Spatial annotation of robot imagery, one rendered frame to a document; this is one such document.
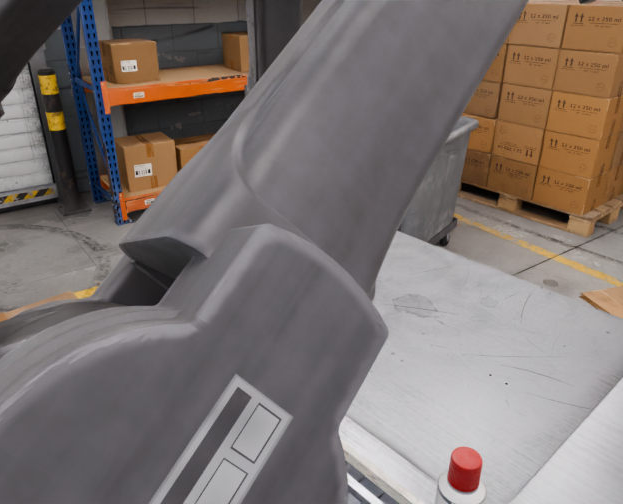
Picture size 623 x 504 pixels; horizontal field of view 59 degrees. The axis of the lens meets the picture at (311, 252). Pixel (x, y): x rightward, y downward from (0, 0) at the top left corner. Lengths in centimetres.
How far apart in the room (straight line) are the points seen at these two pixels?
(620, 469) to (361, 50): 89
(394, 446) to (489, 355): 34
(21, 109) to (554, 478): 408
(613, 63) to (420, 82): 364
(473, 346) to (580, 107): 281
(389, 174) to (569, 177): 384
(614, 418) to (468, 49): 94
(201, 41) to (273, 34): 429
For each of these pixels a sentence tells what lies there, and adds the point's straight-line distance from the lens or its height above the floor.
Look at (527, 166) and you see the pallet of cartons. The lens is 411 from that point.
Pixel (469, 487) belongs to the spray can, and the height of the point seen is 106.
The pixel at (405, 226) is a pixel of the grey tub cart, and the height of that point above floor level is 36.
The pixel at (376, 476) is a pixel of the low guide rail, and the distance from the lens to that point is 84.
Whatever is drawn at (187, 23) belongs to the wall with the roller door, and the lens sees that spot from 489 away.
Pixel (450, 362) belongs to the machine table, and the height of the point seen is 83.
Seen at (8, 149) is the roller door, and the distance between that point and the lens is 452.
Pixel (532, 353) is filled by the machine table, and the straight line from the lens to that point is 127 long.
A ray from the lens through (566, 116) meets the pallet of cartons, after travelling 394.
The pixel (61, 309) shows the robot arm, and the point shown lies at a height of 146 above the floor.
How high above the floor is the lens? 154
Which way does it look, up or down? 26 degrees down
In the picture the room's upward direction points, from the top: straight up
